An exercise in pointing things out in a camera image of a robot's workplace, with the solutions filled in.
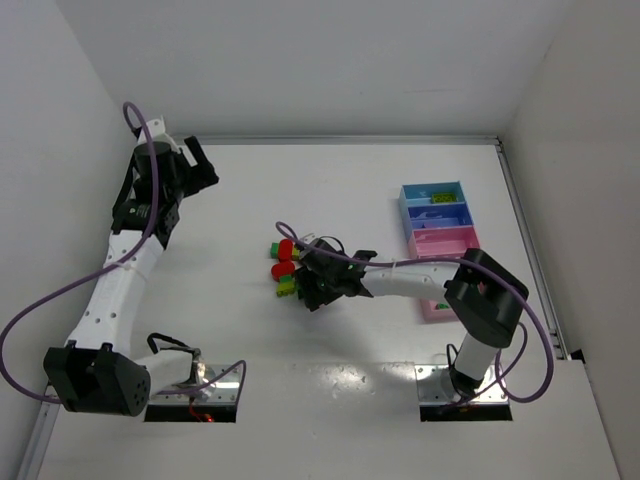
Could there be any red round lego lower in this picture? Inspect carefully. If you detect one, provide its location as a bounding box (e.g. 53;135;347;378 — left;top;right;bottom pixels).
271;261;296;282

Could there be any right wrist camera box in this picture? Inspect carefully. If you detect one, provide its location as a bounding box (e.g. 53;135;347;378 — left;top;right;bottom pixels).
300;233;317;244

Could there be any yellow-green lego brick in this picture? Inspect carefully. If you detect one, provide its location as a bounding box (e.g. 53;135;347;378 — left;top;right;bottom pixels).
276;280;296;297

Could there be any yellow-green lego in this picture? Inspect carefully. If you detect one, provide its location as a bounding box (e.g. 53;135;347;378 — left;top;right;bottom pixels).
431;192;457;204

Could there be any metal base plate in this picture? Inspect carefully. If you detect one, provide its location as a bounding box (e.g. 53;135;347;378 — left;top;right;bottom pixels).
414;364;509;407
149;361;245;407

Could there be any large pink container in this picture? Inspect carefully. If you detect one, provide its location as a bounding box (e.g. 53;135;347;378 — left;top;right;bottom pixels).
420;300;456;323

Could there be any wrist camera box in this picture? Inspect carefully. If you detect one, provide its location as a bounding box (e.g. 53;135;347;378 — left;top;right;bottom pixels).
145;116;179;152
300;233;317;244

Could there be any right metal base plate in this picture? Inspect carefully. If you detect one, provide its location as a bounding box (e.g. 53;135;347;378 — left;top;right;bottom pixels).
414;364;509;407

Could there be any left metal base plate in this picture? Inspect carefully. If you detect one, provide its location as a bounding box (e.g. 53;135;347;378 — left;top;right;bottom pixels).
149;361;245;407

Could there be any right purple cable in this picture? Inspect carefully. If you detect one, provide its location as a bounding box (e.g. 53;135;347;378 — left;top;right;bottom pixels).
275;221;555;414

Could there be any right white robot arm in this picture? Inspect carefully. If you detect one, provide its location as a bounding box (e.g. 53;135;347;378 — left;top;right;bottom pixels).
294;239;529;399

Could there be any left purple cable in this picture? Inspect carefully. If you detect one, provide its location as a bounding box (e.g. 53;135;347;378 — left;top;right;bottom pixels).
0;101;248;404

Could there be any red round lego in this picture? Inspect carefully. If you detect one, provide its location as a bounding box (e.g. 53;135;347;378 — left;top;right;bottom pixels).
271;261;296;282
276;239;294;262

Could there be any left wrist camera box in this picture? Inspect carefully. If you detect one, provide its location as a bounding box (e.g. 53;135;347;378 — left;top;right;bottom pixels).
145;116;179;152

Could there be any light blue container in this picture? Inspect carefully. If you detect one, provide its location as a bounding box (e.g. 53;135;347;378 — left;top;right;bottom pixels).
398;182;466;208

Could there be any small pink container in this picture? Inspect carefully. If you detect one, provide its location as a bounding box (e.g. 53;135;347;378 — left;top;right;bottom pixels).
408;226;480;258

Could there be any red round lego upper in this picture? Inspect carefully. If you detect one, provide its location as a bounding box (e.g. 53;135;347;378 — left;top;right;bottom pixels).
276;239;294;262

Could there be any purple cable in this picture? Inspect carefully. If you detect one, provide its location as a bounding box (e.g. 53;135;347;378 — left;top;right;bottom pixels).
275;221;555;414
0;101;248;404

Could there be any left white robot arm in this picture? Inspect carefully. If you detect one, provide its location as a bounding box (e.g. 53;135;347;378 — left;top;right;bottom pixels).
43;136;219;417

